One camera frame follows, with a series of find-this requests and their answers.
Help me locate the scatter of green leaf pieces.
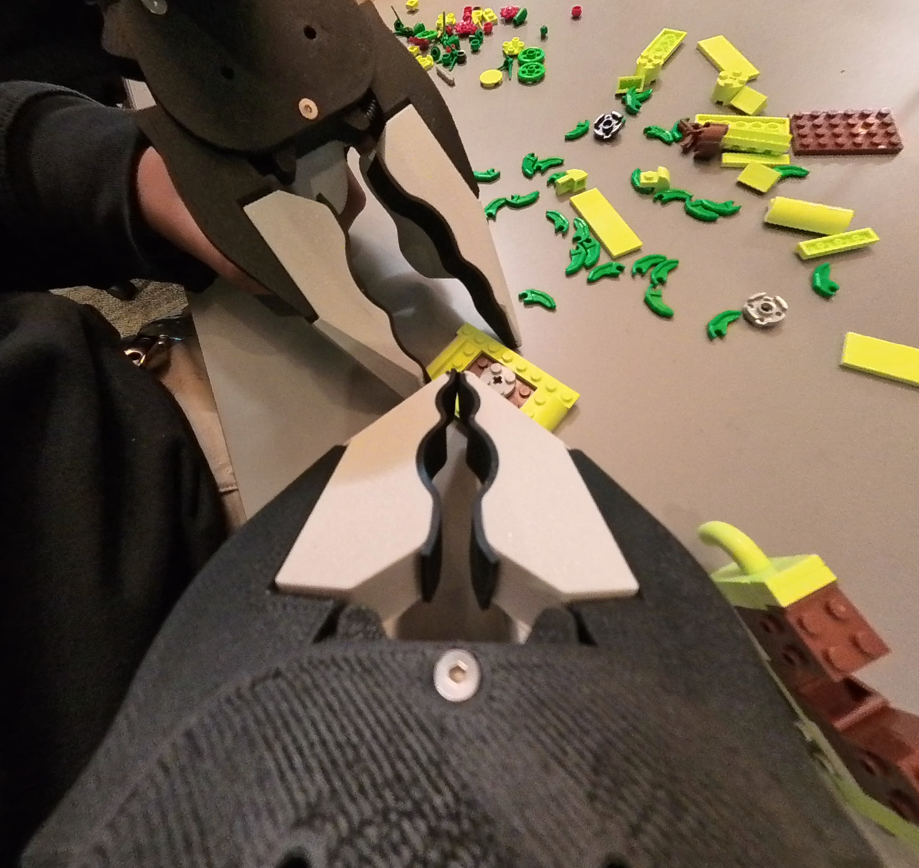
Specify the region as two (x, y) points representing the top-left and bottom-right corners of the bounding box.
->
(474, 85), (841, 341)

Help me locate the stack of lime bricks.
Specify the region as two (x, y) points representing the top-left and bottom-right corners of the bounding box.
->
(693, 113), (793, 169)

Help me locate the large brown studded plate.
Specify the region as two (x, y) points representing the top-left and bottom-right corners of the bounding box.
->
(790, 108), (906, 158)

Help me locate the lime smooth tile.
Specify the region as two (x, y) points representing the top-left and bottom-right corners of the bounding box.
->
(696, 35), (761, 82)

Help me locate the large lime half-round brick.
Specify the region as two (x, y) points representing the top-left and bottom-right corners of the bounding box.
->
(763, 195), (855, 235)

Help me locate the long lime tile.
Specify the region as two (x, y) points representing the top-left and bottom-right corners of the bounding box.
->
(840, 331), (919, 386)
(569, 187), (643, 255)

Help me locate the person's left hand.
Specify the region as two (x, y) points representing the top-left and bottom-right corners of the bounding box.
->
(136, 143), (274, 294)

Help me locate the brown stump piece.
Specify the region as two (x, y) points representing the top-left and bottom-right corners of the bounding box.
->
(677, 117), (722, 161)

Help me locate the grey round plate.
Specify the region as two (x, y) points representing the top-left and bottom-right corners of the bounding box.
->
(743, 293), (789, 328)

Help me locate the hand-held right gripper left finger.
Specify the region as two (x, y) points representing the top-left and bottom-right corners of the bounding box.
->
(275, 371), (460, 632)

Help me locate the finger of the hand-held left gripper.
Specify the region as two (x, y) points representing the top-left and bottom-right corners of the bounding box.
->
(243, 189), (426, 388)
(359, 103), (523, 349)

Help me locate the person's left forearm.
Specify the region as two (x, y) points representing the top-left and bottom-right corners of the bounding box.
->
(0, 78), (216, 294)

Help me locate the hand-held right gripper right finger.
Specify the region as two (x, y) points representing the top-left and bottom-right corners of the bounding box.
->
(458, 371), (641, 641)

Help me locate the pile of small flower pieces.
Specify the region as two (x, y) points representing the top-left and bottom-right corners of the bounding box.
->
(391, 0), (586, 90)

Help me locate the brown and lime brick assembly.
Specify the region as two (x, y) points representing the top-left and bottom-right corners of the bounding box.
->
(426, 322), (581, 432)

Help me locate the person's black clothing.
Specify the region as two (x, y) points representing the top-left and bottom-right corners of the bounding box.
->
(0, 292), (241, 868)

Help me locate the brown and lime trunk build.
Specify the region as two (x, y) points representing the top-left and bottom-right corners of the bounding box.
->
(698, 521), (919, 833)

